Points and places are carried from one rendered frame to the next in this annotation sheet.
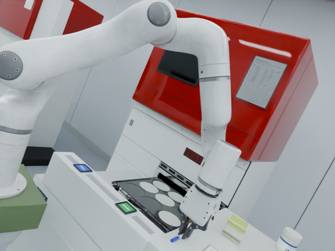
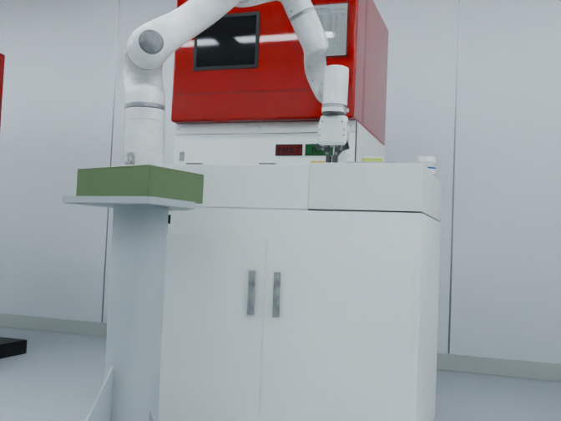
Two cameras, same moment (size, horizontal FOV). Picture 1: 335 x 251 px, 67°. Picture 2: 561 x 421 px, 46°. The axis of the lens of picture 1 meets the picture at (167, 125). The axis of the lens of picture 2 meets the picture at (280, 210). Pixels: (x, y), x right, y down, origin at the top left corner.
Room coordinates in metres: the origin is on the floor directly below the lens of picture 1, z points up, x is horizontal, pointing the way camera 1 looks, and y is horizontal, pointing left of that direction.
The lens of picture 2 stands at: (-1.28, 0.49, 0.71)
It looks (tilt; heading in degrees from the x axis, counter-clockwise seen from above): 3 degrees up; 346
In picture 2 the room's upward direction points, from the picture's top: 2 degrees clockwise
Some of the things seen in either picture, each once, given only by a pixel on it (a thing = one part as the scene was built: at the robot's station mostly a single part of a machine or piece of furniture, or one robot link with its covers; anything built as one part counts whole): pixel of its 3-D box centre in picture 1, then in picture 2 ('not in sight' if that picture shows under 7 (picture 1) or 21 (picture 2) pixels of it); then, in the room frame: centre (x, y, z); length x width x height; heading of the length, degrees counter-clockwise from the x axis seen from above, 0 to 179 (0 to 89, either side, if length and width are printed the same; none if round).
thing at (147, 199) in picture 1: (164, 200); not in sight; (1.13, -0.13, 0.90); 0.34 x 0.34 x 0.01; 57
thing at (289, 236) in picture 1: (288, 242); (426, 169); (0.99, -0.65, 1.01); 0.07 x 0.07 x 0.10
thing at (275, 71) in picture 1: (228, 90); (287, 72); (1.69, -0.26, 1.52); 0.81 x 0.75 x 0.60; 57
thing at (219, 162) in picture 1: (220, 162); (335, 86); (0.78, -0.20, 1.24); 0.09 x 0.08 x 0.13; 3
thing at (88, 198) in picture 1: (95, 204); (232, 186); (0.86, 0.12, 0.89); 0.55 x 0.09 x 0.14; 57
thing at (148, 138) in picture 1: (170, 157); (260, 169); (1.43, -0.09, 1.02); 0.81 x 0.03 x 0.40; 57
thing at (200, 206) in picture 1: (199, 202); (333, 129); (0.77, -0.19, 1.09); 0.10 x 0.07 x 0.11; 57
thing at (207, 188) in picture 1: (209, 186); (335, 110); (0.77, -0.20, 1.16); 0.09 x 0.08 x 0.03; 57
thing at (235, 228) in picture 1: (235, 228); (372, 166); (0.93, -0.40, 1.00); 0.07 x 0.07 x 0.07; 66
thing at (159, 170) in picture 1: (184, 193); not in sight; (1.32, -0.24, 0.89); 0.44 x 0.02 x 0.10; 57
